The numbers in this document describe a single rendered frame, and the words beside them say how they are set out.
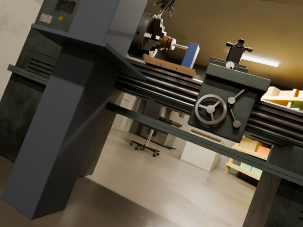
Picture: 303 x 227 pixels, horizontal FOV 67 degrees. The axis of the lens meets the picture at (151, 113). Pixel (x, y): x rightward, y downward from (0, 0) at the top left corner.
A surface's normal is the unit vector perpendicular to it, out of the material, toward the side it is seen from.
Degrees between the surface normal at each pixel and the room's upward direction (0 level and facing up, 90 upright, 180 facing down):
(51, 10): 90
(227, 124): 90
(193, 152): 90
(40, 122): 90
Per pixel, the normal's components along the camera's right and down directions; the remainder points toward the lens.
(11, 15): 0.87, 0.33
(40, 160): -0.33, -0.17
